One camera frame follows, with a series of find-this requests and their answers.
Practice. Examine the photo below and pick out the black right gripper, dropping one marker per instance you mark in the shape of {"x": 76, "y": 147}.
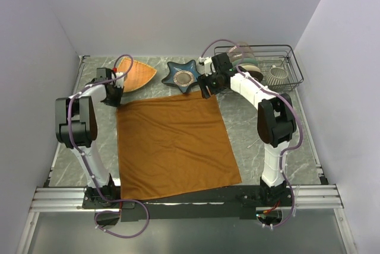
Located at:
{"x": 204, "y": 81}

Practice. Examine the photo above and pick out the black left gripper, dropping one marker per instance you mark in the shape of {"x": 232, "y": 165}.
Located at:
{"x": 117, "y": 102}

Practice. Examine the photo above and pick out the orange cloth napkin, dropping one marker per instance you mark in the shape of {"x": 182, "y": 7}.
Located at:
{"x": 173, "y": 145}

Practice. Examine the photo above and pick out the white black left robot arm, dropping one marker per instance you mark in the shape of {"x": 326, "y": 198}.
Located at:
{"x": 76, "y": 128}

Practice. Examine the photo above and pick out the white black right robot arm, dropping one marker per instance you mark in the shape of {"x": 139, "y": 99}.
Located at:
{"x": 276, "y": 119}

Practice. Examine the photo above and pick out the blue star-shaped dish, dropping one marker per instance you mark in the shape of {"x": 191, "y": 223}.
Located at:
{"x": 182, "y": 76}

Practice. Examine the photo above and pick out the orange woven triangular tray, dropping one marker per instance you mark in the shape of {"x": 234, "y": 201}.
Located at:
{"x": 138, "y": 76}

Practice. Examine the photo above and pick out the stacked ceramic plates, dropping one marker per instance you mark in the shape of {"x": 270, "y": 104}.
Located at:
{"x": 250, "y": 65}

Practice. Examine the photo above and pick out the clear glass jar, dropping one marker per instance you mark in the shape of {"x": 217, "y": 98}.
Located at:
{"x": 241, "y": 53}

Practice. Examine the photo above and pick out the striped ceramic mug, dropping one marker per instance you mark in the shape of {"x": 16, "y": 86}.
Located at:
{"x": 276, "y": 76}

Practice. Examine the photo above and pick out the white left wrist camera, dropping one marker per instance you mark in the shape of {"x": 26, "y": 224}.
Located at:
{"x": 118, "y": 78}

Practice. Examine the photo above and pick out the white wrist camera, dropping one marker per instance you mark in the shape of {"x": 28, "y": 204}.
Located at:
{"x": 207, "y": 63}
{"x": 118, "y": 78}

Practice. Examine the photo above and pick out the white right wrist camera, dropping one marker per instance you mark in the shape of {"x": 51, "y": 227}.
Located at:
{"x": 207, "y": 63}

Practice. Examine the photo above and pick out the black wire dish rack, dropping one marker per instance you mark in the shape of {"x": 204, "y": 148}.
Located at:
{"x": 278, "y": 55}

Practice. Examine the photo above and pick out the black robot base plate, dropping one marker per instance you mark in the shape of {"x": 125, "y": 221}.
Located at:
{"x": 243, "y": 202}

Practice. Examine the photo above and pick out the aluminium frame rail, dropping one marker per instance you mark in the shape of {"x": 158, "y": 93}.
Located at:
{"x": 71, "y": 199}

